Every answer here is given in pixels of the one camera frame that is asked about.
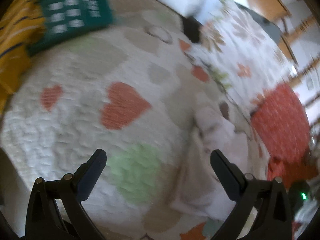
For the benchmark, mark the yellow striped garment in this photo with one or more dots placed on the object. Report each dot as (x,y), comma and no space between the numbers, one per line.
(21,26)

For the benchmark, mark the teal printed package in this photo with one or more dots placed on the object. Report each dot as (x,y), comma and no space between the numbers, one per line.
(67,19)

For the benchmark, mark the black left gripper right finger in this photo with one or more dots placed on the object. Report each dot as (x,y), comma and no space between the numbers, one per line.
(273,220)

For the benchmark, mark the red floral blanket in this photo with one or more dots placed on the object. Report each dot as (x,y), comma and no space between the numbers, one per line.
(282,124)

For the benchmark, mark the white small garment grey band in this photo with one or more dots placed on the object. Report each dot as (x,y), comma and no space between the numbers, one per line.
(198,190)

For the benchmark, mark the white floral pillow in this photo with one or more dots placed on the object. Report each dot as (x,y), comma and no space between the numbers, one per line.
(239,55)

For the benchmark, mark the heart patterned quilted bedspread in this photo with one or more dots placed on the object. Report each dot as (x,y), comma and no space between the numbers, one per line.
(128,90)

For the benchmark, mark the wooden chair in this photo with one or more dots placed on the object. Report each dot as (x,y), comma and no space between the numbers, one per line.
(294,27)

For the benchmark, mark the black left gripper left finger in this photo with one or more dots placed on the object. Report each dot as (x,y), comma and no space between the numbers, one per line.
(54,208)

